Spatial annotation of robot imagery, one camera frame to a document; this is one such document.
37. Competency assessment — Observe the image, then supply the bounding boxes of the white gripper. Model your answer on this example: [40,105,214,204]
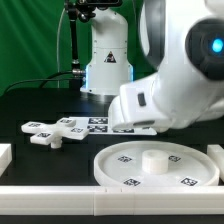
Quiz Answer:
[108,75,170,131]

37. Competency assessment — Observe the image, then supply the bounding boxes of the white round table top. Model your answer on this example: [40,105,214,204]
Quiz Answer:
[94,141,220,187]

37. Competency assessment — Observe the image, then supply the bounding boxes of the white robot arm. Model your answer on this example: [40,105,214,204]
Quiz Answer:
[78,0,224,132]

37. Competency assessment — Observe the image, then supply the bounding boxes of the white marker sheet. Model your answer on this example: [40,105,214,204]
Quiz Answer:
[72,117,157,136]

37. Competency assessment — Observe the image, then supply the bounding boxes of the white cross-shaped table base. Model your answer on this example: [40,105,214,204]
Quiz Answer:
[21,118,89,149]

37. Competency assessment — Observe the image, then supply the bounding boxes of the white left barrier block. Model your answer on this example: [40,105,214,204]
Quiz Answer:
[0,144,12,176]

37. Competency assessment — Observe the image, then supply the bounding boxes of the black cable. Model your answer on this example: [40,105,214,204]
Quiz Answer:
[3,70,75,94]

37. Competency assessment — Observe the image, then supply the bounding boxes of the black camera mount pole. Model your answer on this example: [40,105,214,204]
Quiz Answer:
[64,0,122,91]

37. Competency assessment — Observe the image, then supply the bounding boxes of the grey cable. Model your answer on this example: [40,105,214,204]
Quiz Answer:
[56,7,67,89]

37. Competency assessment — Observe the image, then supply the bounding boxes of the white front barrier rail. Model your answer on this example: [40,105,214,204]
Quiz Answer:
[0,186,224,216]

